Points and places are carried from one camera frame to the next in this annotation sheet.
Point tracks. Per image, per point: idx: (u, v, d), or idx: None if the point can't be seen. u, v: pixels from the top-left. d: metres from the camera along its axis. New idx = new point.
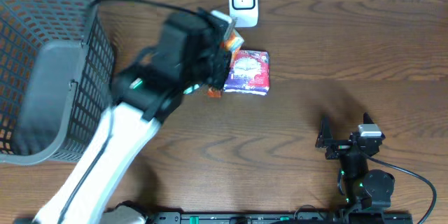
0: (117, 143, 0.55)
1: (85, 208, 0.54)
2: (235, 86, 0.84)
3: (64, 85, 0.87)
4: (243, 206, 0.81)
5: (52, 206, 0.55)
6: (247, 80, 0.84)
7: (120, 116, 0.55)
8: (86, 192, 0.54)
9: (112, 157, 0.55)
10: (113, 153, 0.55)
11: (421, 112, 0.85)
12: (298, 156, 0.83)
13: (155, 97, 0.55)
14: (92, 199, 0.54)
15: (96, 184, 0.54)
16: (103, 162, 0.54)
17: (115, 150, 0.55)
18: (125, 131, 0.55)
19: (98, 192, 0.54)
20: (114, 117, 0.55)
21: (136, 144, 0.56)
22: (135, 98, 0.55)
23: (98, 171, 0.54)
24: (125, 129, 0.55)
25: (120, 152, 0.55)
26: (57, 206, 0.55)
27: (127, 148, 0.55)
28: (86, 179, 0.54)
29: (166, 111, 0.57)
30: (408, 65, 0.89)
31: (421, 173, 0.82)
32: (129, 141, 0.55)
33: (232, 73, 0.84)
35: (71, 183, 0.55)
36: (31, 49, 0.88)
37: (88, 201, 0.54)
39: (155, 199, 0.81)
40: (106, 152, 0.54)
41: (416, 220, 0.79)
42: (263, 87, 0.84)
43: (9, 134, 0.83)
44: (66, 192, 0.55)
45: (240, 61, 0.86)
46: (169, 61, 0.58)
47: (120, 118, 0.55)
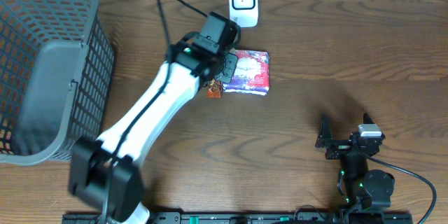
0: (176, 86, 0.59)
1: (139, 141, 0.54)
2: (235, 86, 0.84)
3: (64, 86, 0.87)
4: (243, 206, 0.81)
5: (113, 133, 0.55)
6: (247, 80, 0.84)
7: (177, 71, 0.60)
8: (143, 124, 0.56)
9: (171, 96, 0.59)
10: (172, 94, 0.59)
11: (421, 112, 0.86)
12: (298, 156, 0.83)
13: (199, 62, 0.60)
14: (147, 131, 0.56)
15: (151, 119, 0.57)
16: (163, 99, 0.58)
17: (174, 92, 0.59)
18: (182, 76, 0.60)
19: (151, 126, 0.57)
20: (174, 65, 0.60)
21: (188, 92, 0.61)
22: (183, 68, 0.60)
23: (156, 108, 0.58)
24: (183, 75, 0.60)
25: (166, 105, 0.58)
26: (115, 132, 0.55)
27: (181, 92, 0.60)
28: (145, 110, 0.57)
29: (206, 78, 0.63)
30: (408, 65, 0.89)
31: (421, 173, 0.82)
32: (183, 87, 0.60)
33: None
35: (131, 115, 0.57)
36: (31, 50, 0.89)
37: (141, 134, 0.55)
39: (155, 199, 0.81)
40: (166, 92, 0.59)
41: (417, 220, 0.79)
42: (263, 87, 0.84)
43: (9, 134, 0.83)
44: (126, 121, 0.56)
45: (241, 61, 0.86)
46: (211, 42, 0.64)
47: (179, 69, 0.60)
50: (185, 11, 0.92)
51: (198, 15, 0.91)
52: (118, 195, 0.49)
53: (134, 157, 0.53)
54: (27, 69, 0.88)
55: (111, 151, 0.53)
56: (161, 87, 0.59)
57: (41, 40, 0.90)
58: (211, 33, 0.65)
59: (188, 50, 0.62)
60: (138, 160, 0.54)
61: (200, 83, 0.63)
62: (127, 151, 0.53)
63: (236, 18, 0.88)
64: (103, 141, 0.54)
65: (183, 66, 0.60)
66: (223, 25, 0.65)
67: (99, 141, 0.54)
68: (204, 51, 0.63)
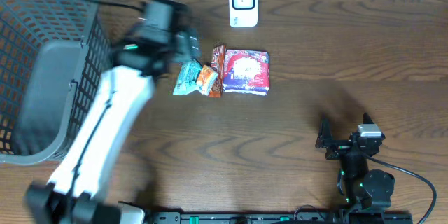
0: (120, 95, 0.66)
1: (86, 169, 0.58)
2: (234, 86, 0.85)
3: (64, 86, 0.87)
4: (243, 206, 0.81)
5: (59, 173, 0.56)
6: (247, 80, 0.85)
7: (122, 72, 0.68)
8: (91, 152, 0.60)
9: (117, 111, 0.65)
10: (117, 107, 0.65)
11: (421, 112, 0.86)
12: (298, 156, 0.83)
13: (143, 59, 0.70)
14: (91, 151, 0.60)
15: (103, 134, 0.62)
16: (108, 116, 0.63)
17: (120, 105, 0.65)
18: (132, 80, 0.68)
19: (109, 141, 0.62)
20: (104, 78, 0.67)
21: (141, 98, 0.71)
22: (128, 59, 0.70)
23: (102, 129, 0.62)
24: (129, 79, 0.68)
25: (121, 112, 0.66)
26: (74, 155, 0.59)
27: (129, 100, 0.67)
28: (96, 127, 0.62)
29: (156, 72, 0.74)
30: (408, 65, 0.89)
31: (421, 173, 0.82)
32: (131, 92, 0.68)
33: (232, 73, 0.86)
35: (85, 134, 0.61)
36: (31, 49, 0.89)
37: (97, 155, 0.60)
39: (155, 199, 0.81)
40: (113, 107, 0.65)
41: (417, 220, 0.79)
42: (263, 87, 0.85)
43: (9, 134, 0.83)
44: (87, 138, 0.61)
45: (240, 61, 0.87)
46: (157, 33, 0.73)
47: (122, 73, 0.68)
50: None
51: (197, 15, 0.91)
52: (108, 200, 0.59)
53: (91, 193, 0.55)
54: (27, 70, 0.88)
55: (65, 192, 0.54)
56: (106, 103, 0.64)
57: (41, 39, 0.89)
58: (157, 24, 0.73)
59: (137, 45, 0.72)
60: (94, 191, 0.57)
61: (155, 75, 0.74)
62: (83, 187, 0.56)
63: (236, 18, 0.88)
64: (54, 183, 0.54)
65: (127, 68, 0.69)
66: (166, 16, 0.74)
67: (50, 183, 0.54)
68: (149, 43, 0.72)
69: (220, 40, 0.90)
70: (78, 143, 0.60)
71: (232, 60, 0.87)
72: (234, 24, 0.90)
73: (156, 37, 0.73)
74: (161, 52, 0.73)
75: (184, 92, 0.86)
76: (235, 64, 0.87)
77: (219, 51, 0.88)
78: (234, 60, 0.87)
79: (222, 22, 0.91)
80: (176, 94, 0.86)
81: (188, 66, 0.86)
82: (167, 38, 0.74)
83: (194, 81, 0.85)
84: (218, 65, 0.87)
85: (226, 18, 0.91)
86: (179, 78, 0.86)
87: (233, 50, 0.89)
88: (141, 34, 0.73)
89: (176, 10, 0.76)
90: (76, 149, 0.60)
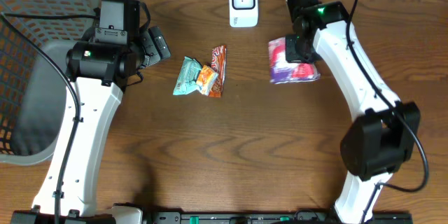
0: (88, 107, 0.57)
1: (71, 185, 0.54)
2: (280, 78, 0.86)
3: (64, 85, 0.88)
4: (243, 206, 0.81)
5: (45, 193, 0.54)
6: (291, 71, 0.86)
7: (82, 82, 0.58)
8: (71, 169, 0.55)
9: (89, 122, 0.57)
10: (89, 119, 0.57)
11: (421, 112, 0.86)
12: (299, 156, 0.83)
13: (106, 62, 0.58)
14: (72, 166, 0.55)
15: (80, 147, 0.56)
16: (82, 128, 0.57)
17: (93, 115, 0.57)
18: (95, 88, 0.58)
19: (88, 153, 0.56)
20: (68, 89, 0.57)
21: (108, 106, 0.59)
22: (89, 65, 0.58)
23: (78, 141, 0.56)
24: (93, 87, 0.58)
25: (94, 124, 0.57)
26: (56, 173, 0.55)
27: (100, 108, 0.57)
28: (73, 141, 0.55)
29: (124, 73, 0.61)
30: (408, 65, 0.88)
31: (418, 172, 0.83)
32: (101, 99, 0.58)
33: (276, 66, 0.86)
35: (61, 151, 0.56)
36: (31, 49, 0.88)
37: (79, 169, 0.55)
39: (155, 199, 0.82)
40: (84, 118, 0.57)
41: (416, 220, 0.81)
42: (307, 76, 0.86)
43: (9, 134, 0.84)
44: (62, 155, 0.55)
45: (283, 52, 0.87)
46: (117, 31, 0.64)
47: (84, 81, 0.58)
50: (184, 11, 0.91)
51: (197, 15, 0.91)
52: (99, 215, 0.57)
53: (78, 211, 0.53)
54: (27, 69, 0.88)
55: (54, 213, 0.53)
56: (75, 116, 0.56)
57: (41, 40, 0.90)
58: (113, 22, 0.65)
59: (92, 50, 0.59)
60: (86, 202, 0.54)
61: (118, 81, 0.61)
62: (69, 206, 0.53)
63: (236, 18, 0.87)
64: (40, 205, 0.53)
65: (89, 73, 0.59)
66: (122, 7, 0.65)
67: (35, 206, 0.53)
68: (108, 44, 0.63)
69: (220, 40, 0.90)
70: (56, 161, 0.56)
71: (276, 52, 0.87)
72: (234, 24, 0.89)
73: (115, 39, 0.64)
74: (119, 51, 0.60)
75: (184, 92, 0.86)
76: (278, 55, 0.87)
77: (220, 51, 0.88)
78: (277, 51, 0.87)
79: (222, 22, 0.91)
80: (176, 95, 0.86)
81: (189, 66, 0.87)
82: (125, 37, 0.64)
83: (194, 82, 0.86)
84: (218, 65, 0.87)
85: (226, 19, 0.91)
86: (179, 78, 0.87)
87: (274, 41, 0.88)
88: (98, 38, 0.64)
89: (134, 5, 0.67)
90: (54, 167, 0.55)
